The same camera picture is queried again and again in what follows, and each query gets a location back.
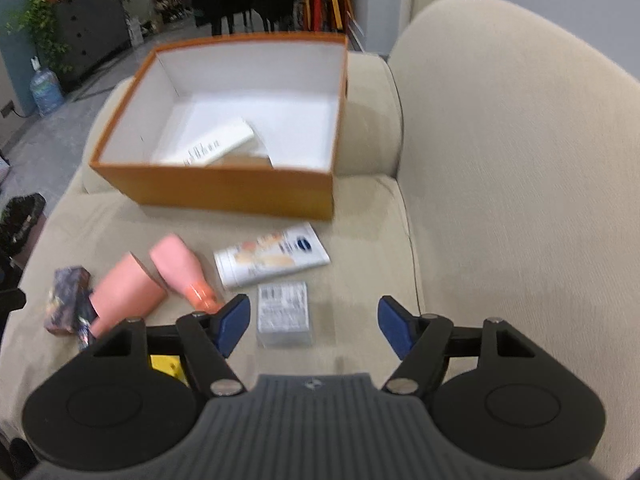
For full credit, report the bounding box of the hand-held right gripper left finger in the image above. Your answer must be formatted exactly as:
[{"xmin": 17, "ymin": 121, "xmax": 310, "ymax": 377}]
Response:
[{"xmin": 92, "ymin": 294, "xmax": 251, "ymax": 398}]

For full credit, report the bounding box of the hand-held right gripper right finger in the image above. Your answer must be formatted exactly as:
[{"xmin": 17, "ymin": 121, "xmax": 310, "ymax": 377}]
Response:
[{"xmin": 377, "ymin": 296, "xmax": 538, "ymax": 395}]

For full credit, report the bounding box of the clear plastic box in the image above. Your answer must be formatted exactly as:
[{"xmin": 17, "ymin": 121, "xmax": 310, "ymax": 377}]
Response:
[{"xmin": 256, "ymin": 281, "xmax": 314, "ymax": 349}]

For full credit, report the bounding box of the white lotion box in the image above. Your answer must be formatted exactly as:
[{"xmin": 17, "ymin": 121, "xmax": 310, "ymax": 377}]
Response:
[{"xmin": 213, "ymin": 222, "xmax": 331, "ymax": 290}]

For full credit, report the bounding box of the pink bottle with orange cap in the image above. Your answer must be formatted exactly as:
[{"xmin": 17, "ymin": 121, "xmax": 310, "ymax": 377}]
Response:
[{"xmin": 149, "ymin": 233, "xmax": 226, "ymax": 313}]

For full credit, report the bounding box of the pink cup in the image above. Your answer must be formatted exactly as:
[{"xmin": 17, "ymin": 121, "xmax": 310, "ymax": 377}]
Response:
[{"xmin": 89, "ymin": 251, "xmax": 169, "ymax": 339}]

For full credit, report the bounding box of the orange cardboard box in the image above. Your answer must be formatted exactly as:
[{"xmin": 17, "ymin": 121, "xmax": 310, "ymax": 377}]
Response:
[{"xmin": 89, "ymin": 31, "xmax": 349, "ymax": 222}]

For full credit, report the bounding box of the yellow object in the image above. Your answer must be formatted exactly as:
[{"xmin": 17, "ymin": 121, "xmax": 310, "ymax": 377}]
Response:
[{"xmin": 150, "ymin": 355, "xmax": 191, "ymax": 388}]

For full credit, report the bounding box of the cream small box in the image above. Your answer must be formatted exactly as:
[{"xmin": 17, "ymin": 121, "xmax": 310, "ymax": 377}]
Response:
[{"xmin": 220, "ymin": 125, "xmax": 273, "ymax": 169}]

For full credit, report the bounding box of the purple patterned packet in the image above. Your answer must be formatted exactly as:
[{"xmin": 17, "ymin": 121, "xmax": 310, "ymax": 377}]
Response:
[{"xmin": 44, "ymin": 266, "xmax": 98, "ymax": 351}]

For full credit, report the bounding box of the white labelled box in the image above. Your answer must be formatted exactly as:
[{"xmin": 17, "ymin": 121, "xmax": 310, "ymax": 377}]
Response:
[{"xmin": 150, "ymin": 117, "xmax": 256, "ymax": 168}]

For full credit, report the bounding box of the beige sofa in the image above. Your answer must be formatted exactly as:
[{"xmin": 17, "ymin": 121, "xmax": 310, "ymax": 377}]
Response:
[{"xmin": 0, "ymin": 0, "xmax": 640, "ymax": 480}]

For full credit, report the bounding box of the black trash bag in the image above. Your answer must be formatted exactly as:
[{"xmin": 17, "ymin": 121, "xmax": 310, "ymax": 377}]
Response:
[{"xmin": 0, "ymin": 193, "xmax": 47, "ymax": 261}]

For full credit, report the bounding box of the blue water jug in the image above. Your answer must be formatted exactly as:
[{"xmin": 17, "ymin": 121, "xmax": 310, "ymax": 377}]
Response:
[{"xmin": 30, "ymin": 67, "xmax": 66, "ymax": 117}]

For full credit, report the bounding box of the dark cabinet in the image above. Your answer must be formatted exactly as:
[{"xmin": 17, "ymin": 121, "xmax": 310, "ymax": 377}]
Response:
[{"xmin": 52, "ymin": 0, "xmax": 132, "ymax": 86}]

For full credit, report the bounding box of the green ivy plant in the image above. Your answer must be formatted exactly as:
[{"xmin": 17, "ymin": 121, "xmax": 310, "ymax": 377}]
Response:
[{"xmin": 5, "ymin": 0, "xmax": 73, "ymax": 73}]

